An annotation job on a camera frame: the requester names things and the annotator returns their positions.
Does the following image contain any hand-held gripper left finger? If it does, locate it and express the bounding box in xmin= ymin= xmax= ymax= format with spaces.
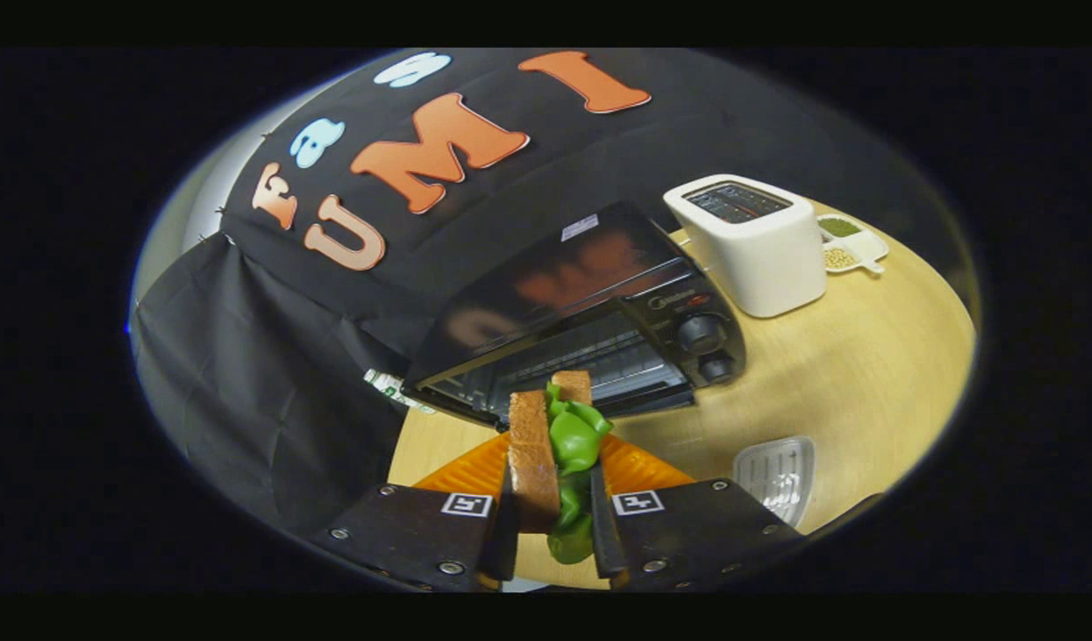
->
xmin=310 ymin=431 xmax=518 ymax=593

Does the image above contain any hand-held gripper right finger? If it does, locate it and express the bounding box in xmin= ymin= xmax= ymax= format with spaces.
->
xmin=588 ymin=434 xmax=809 ymax=593

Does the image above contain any lettuce sandwich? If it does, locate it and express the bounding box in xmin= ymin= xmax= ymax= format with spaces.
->
xmin=507 ymin=369 xmax=615 ymax=566

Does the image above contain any black toaster oven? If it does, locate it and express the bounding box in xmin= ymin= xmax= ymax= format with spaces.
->
xmin=400 ymin=201 xmax=748 ymax=433

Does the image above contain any white pop-up toaster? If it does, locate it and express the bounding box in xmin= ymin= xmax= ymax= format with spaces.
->
xmin=663 ymin=174 xmax=829 ymax=319

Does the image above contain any white plastic bottle green label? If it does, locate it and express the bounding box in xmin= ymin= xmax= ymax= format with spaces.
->
xmin=364 ymin=369 xmax=437 ymax=416

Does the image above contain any black backdrop cloth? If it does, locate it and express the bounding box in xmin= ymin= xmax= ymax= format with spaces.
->
xmin=129 ymin=49 xmax=867 ymax=535

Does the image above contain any white divided dish with beans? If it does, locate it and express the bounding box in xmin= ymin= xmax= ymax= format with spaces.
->
xmin=817 ymin=214 xmax=890 ymax=275

